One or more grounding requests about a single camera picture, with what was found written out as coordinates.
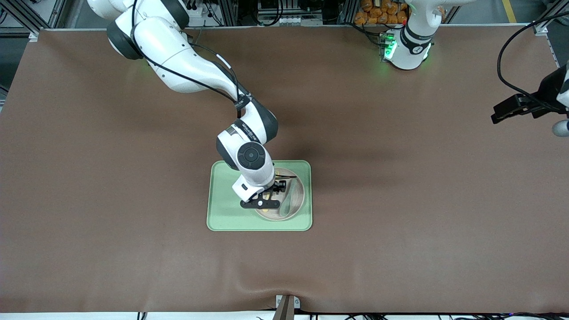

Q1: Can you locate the pale yellow plastic fork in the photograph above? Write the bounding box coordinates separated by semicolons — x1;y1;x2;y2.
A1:
260;169;280;212

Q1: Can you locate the mint green plastic spoon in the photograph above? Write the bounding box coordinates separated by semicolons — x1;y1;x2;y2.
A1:
279;180;301;217

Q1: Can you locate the round white speckled plate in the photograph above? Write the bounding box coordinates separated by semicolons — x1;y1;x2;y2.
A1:
253;168;305;221

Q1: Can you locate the mint green rectangular tray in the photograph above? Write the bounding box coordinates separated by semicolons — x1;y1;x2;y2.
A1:
207;160;313;232

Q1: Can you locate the brown table mat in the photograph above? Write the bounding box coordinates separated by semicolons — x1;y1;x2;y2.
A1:
0;26;569;314

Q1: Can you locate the pile of orange objects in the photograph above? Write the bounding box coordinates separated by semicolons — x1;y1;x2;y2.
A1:
354;0;408;25

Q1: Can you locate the white power strip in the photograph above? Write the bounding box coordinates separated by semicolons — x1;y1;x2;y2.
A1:
186;0;206;28

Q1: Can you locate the aluminium frame profile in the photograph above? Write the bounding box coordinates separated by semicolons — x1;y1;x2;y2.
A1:
0;0;41;41
533;0;569;36

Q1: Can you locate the metal table clamp bracket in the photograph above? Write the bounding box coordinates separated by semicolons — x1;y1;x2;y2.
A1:
272;295;302;320

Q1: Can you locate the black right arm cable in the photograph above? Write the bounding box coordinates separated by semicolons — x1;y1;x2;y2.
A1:
132;0;249;112

